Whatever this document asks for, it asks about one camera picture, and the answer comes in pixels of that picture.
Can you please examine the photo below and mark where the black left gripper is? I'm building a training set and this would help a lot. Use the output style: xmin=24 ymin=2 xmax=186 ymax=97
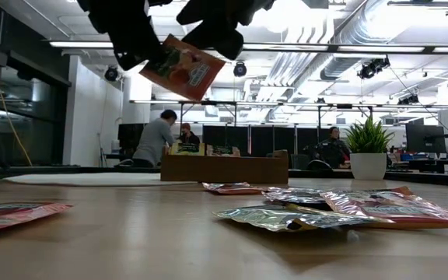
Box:
xmin=78 ymin=0 xmax=167 ymax=72

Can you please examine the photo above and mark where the black office chair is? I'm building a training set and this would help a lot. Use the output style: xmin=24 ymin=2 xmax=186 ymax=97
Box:
xmin=305 ymin=159 xmax=334 ymax=172

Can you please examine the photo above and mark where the black overhead desk frame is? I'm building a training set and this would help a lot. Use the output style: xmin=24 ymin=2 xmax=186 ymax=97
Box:
xmin=130 ymin=99 xmax=448 ymax=128

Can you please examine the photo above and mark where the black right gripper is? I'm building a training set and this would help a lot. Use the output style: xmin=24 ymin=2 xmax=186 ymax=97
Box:
xmin=176 ymin=0 xmax=275 ymax=61

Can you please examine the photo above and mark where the black ceiling spotlight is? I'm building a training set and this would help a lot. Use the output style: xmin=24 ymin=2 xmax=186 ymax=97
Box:
xmin=233 ymin=61 xmax=248 ymax=78
xmin=103 ymin=65 xmax=121 ymax=82

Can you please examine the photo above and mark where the green plant in white pot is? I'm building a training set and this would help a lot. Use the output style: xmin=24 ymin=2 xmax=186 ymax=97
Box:
xmin=342 ymin=116 xmax=395 ymax=181

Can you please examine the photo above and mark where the long linear ceiling light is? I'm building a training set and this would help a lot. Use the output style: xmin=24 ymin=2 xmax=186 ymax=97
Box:
xmin=48 ymin=40 xmax=448 ymax=54

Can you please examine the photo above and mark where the yellow cable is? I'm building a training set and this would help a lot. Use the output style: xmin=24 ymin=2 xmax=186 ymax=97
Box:
xmin=0 ymin=0 xmax=34 ymax=168

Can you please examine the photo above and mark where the black computer monitor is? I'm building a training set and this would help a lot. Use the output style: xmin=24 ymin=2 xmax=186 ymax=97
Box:
xmin=117 ymin=122 xmax=146 ymax=148
xmin=405 ymin=123 xmax=446 ymax=154

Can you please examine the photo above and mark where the silver ventilation duct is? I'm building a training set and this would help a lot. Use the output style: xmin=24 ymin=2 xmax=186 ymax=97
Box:
xmin=319 ymin=0 xmax=404 ymax=81

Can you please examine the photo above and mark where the white round woven placemat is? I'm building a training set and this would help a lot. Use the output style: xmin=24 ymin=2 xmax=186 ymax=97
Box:
xmin=4 ymin=173 xmax=198 ymax=187

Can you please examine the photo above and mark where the black desk partition panel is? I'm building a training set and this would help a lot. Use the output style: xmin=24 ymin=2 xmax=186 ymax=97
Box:
xmin=202 ymin=124 xmax=250 ymax=156
xmin=296 ymin=127 xmax=345 ymax=160
xmin=250 ymin=126 xmax=296 ymax=156

